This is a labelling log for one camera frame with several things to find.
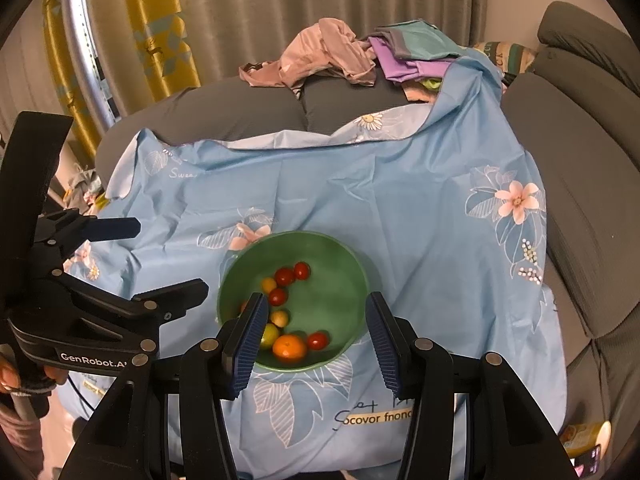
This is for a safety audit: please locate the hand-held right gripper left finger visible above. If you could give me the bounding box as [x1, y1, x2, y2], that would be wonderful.
[60, 292, 271, 480]

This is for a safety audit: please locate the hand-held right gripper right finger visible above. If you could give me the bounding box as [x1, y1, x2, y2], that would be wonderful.
[365, 291, 576, 480]

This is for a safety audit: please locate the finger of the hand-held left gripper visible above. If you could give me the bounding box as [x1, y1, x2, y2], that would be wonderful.
[51, 277, 210, 352]
[41, 210, 141, 261]

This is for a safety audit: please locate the green plastic bowl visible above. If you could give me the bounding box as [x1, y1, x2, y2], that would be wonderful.
[216, 230, 371, 373]

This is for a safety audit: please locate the person's left hand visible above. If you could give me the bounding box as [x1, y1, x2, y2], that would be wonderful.
[0, 352, 68, 397]

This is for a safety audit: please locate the orange mandarin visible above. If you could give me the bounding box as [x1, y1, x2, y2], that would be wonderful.
[272, 335, 307, 365]

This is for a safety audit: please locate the floral patterned cloth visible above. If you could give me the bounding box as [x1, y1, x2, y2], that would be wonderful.
[55, 165, 108, 211]

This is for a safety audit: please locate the light blue floral sheet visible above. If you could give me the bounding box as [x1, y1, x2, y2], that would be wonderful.
[55, 55, 568, 476]

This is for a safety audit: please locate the yellow patterned curtain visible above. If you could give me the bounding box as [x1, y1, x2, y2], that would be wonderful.
[42, 0, 201, 156]

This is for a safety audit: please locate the smartphone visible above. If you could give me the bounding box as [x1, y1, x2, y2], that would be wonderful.
[570, 444, 603, 478]

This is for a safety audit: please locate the grey sofa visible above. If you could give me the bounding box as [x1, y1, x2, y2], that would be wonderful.
[95, 0, 640, 480]

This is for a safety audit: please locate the green cloth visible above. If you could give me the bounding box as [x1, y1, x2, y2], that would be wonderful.
[402, 76, 443, 103]

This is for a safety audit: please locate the purple garment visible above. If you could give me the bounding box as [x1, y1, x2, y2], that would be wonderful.
[367, 35, 458, 82]

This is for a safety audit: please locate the pink garment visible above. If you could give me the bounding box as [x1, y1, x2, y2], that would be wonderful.
[239, 17, 378, 92]

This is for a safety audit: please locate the grey curtain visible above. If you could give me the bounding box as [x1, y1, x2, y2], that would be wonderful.
[82, 0, 488, 121]

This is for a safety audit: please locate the teal garment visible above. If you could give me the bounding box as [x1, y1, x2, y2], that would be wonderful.
[370, 20, 466, 61]

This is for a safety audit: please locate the patterned pillow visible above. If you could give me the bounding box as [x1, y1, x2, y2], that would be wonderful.
[467, 41, 538, 78]

